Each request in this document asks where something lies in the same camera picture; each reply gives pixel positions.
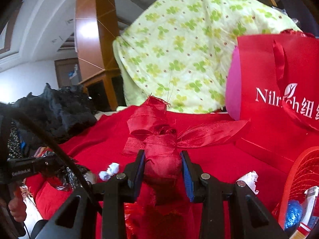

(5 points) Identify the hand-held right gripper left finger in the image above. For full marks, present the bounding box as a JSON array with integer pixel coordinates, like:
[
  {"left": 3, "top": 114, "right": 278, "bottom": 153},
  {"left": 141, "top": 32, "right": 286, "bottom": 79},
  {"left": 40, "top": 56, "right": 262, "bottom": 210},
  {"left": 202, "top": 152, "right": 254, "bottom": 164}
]
[{"left": 32, "top": 149, "right": 146, "bottom": 239}]

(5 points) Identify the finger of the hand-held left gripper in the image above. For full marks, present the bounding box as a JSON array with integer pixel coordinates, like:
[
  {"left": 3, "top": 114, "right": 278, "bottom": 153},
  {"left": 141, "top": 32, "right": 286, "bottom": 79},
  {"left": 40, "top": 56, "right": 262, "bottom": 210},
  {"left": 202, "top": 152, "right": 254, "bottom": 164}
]
[{"left": 32, "top": 154, "right": 60, "bottom": 176}]

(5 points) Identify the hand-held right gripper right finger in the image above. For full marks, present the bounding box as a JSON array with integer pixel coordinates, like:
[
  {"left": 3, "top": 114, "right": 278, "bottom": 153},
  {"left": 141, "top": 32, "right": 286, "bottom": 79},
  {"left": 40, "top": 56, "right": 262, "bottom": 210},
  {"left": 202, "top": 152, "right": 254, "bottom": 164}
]
[{"left": 180, "top": 150, "right": 291, "bottom": 239}]

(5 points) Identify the black plastic bag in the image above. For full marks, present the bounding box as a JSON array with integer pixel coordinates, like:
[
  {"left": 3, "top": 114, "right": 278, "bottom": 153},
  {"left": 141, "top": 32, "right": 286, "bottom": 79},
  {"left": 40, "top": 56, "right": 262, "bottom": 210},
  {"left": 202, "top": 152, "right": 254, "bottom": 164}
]
[{"left": 37, "top": 152, "right": 96, "bottom": 192}]

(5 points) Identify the red ribbon bow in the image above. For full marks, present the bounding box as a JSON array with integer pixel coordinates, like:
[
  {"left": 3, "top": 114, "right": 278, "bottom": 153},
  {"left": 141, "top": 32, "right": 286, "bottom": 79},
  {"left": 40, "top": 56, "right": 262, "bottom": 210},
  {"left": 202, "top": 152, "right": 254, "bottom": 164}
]
[{"left": 122, "top": 95, "right": 251, "bottom": 205}]

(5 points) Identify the red plastic basket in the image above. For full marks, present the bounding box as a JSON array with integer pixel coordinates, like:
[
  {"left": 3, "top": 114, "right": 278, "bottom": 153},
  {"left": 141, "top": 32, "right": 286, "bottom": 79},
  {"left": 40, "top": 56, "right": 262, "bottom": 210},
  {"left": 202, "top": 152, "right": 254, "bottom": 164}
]
[{"left": 272, "top": 146, "right": 319, "bottom": 239}]

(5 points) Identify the person's left hand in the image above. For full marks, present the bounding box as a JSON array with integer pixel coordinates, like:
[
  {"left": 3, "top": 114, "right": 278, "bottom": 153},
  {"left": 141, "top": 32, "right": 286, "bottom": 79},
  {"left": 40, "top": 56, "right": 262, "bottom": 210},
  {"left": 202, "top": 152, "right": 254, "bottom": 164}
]
[{"left": 9, "top": 193, "right": 27, "bottom": 222}]

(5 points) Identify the blue white crumpled wrapper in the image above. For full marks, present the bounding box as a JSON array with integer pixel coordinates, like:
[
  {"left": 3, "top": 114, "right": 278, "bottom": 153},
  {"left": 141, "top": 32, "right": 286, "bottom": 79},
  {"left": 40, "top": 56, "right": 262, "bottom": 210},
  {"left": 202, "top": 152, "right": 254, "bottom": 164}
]
[{"left": 99, "top": 162, "right": 119, "bottom": 182}]

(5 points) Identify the red blanket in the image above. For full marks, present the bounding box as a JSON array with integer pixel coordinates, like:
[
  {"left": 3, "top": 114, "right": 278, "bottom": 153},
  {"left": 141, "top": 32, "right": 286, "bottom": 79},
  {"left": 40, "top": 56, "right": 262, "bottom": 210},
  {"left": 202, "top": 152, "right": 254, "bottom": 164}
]
[{"left": 25, "top": 106, "right": 299, "bottom": 239}]

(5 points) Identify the black fluffy cloth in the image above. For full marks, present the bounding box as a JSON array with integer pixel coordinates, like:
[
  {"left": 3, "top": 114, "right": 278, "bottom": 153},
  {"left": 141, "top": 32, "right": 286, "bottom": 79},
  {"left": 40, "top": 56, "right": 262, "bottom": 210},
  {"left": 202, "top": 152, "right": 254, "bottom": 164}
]
[{"left": 12, "top": 83, "right": 99, "bottom": 142}]

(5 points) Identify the white crumpled tissue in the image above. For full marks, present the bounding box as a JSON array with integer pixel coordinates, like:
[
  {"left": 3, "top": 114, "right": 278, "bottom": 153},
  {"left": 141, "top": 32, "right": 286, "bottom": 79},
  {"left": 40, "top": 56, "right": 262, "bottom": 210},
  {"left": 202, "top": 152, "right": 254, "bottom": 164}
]
[{"left": 235, "top": 170, "right": 260, "bottom": 196}]

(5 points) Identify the brown door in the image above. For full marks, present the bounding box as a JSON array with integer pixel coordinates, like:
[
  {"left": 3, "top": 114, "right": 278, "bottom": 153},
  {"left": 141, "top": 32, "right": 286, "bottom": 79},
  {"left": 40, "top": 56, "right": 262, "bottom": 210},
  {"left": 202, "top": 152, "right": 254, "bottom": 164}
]
[{"left": 54, "top": 58, "right": 80, "bottom": 88}]

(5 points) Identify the pink pillow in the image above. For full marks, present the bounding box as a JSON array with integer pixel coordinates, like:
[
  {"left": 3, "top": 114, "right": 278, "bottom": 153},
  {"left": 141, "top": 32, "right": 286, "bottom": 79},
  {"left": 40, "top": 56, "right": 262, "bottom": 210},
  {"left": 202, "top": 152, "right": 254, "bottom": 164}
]
[{"left": 225, "top": 46, "right": 242, "bottom": 121}]

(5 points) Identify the blue crumpled plastic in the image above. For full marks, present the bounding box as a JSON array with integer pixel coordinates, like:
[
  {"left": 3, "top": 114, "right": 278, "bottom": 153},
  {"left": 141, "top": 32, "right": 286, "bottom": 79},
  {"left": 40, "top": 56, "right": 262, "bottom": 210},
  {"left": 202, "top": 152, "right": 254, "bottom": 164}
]
[{"left": 284, "top": 199, "right": 303, "bottom": 232}]

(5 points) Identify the white barcode box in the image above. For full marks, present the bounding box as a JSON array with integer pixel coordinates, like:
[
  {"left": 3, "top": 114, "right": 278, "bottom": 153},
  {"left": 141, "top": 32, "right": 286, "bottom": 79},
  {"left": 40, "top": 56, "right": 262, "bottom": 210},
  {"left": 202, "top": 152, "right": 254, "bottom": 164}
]
[{"left": 298, "top": 186, "right": 319, "bottom": 229}]

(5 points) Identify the red paper bag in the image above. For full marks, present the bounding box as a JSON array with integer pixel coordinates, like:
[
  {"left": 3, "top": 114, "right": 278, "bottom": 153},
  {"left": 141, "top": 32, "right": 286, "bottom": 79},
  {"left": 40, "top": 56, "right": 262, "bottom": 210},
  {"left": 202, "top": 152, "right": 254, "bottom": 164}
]
[{"left": 234, "top": 31, "right": 319, "bottom": 175}]

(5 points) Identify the green clover quilt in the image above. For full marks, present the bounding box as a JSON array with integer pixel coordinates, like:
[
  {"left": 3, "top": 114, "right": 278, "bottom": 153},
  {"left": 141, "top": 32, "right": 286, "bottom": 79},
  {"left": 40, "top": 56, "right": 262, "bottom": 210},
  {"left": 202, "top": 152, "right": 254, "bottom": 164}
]
[{"left": 112, "top": 0, "right": 303, "bottom": 114}]

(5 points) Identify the black cable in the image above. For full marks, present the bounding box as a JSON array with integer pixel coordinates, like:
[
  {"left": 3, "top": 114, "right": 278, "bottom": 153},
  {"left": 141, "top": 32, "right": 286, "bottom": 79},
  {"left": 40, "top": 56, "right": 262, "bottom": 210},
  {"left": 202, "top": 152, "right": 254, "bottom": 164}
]
[{"left": 0, "top": 102, "right": 102, "bottom": 215}]

